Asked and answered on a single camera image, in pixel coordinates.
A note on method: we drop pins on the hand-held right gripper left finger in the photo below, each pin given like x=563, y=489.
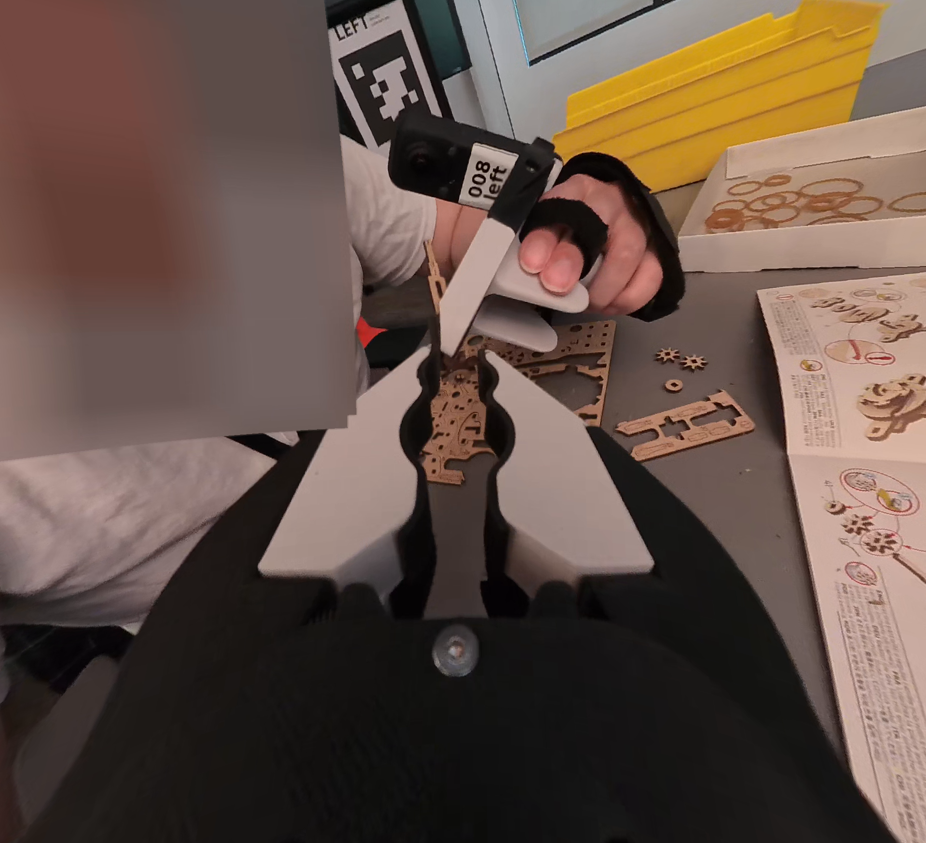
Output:
x=340, y=496

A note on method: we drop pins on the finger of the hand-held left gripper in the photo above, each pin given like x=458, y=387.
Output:
x=474, y=279
x=521, y=333

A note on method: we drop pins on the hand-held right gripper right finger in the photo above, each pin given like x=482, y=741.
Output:
x=571, y=496

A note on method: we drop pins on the slotted wooden shaft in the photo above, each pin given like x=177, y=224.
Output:
x=434, y=286

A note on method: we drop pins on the large punched wooden parts sheet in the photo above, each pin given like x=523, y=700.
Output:
x=571, y=365

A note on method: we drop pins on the illustrated instruction booklet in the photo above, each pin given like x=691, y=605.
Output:
x=832, y=423

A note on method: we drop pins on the person's left forearm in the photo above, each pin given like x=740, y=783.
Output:
x=390, y=221

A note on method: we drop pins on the small punched wooden parts sheet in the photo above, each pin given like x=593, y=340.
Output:
x=734, y=420

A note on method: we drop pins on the person's left hand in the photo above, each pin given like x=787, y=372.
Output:
x=622, y=242

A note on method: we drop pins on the small wooden gear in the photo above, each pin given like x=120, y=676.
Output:
x=667, y=355
x=693, y=363

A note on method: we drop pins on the person's white shirt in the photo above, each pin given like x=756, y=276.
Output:
x=108, y=517

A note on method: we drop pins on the pile of wooden rings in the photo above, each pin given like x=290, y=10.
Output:
x=723, y=217

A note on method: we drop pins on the yellow plastic bin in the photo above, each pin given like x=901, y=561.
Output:
x=723, y=112

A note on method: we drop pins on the white cardboard box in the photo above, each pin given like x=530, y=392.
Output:
x=796, y=253

